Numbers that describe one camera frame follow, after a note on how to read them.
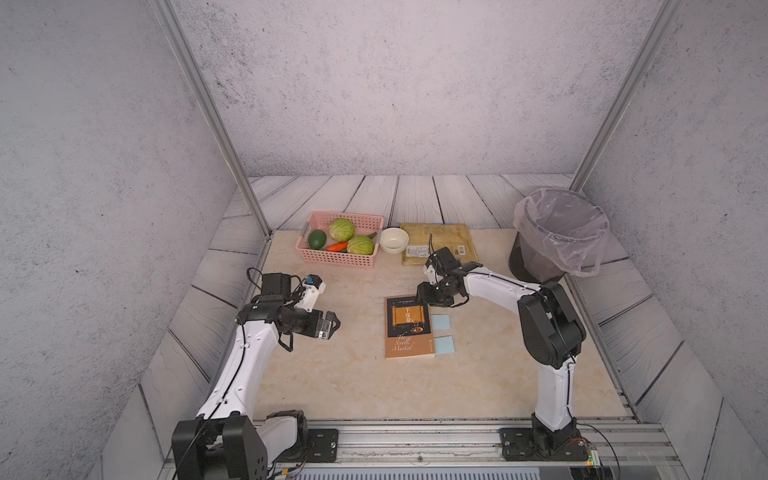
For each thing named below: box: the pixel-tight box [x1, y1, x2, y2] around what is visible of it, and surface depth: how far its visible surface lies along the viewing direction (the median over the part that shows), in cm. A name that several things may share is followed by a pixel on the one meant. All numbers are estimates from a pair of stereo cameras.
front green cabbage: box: [347, 235, 375, 255], surface depth 109 cm
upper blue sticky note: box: [431, 314, 451, 330], surface depth 96 cm
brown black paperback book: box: [384, 295, 436, 359], surface depth 93 cm
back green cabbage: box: [329, 218, 355, 243], surface depth 116 cm
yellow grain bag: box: [400, 223, 479, 266], surface depth 117 cm
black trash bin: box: [509, 231, 566, 284], surface depth 106 cm
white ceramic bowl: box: [380, 227, 409, 253], surface depth 116 cm
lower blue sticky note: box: [434, 336, 455, 355], surface depth 91 cm
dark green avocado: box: [308, 229, 327, 250], surface depth 117 cm
